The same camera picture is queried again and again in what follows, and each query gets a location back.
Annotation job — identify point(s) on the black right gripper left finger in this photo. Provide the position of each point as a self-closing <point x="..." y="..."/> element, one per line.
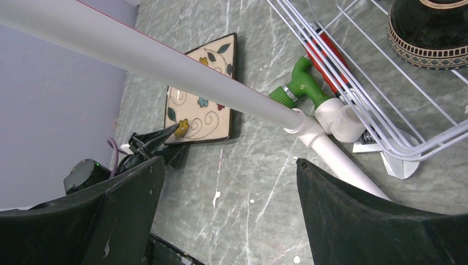
<point x="107" y="223"/>

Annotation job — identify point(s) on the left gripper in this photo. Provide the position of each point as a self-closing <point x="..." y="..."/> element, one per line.
<point x="144" y="147"/>

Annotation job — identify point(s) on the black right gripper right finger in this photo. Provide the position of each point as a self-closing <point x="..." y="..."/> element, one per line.
<point x="347" y="225"/>

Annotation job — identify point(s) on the beige patterned bowl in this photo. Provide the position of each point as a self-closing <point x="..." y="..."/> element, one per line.
<point x="429" y="34"/>

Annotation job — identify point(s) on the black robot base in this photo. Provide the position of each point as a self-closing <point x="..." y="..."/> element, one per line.
<point x="159" y="251"/>

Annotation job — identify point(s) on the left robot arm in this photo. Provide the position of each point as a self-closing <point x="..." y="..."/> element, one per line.
<point x="89" y="172"/>

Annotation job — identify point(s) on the cream square plate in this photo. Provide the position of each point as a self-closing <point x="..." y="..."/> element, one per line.
<point x="199" y="119"/>

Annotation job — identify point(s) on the green faucet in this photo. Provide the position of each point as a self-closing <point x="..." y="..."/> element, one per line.
<point x="301" y="84"/>

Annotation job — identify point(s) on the red handled wrench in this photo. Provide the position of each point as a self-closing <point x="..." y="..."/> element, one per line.
<point x="348" y="127"/>

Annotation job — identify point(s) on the white wire dish rack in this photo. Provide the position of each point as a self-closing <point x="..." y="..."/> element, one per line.
<point x="413" y="113"/>

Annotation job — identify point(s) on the white pvc pipe frame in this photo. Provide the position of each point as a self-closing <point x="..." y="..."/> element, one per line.
<point x="81" y="28"/>

